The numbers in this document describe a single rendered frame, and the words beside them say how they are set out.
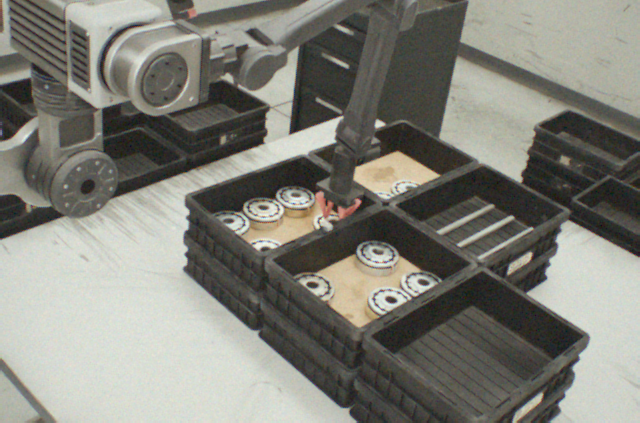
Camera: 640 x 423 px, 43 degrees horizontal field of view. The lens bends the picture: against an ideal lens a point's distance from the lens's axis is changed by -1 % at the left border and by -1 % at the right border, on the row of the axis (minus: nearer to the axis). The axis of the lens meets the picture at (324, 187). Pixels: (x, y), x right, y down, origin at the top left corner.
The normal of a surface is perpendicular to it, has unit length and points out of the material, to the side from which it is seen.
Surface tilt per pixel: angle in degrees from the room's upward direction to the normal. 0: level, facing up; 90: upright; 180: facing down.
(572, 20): 90
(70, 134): 90
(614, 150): 90
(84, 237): 0
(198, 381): 0
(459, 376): 0
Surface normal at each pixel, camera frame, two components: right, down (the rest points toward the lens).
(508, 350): 0.12, -0.85
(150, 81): 0.71, 0.44
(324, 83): -0.69, 0.30
